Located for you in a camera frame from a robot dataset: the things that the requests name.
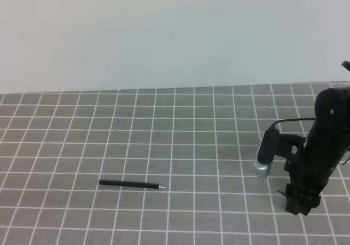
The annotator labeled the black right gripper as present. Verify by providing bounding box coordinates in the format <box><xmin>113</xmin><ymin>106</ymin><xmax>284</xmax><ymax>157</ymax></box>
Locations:
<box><xmin>278</xmin><ymin>119</ymin><xmax>349</xmax><ymax>215</ymax></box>

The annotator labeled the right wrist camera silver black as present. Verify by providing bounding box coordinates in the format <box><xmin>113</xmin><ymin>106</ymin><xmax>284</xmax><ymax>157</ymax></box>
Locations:
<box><xmin>254</xmin><ymin>126</ymin><xmax>280</xmax><ymax>178</ymax></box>

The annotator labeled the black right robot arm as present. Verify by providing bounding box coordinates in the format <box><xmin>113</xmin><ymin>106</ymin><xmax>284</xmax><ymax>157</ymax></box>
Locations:
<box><xmin>284</xmin><ymin>87</ymin><xmax>349</xmax><ymax>215</ymax></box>

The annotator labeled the black pen silver tip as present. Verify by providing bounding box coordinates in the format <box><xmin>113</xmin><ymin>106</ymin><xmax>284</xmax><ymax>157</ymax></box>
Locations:
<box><xmin>98</xmin><ymin>179</ymin><xmax>167</xmax><ymax>189</ymax></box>

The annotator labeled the grey grid tablecloth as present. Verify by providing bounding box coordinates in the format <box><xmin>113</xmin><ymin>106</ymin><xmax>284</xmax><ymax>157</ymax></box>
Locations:
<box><xmin>1</xmin><ymin>83</ymin><xmax>349</xmax><ymax>244</ymax></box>

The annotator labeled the right camera black cable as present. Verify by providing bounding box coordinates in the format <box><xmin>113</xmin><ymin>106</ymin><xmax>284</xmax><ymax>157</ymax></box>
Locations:
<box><xmin>269</xmin><ymin>118</ymin><xmax>317</xmax><ymax>131</ymax></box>

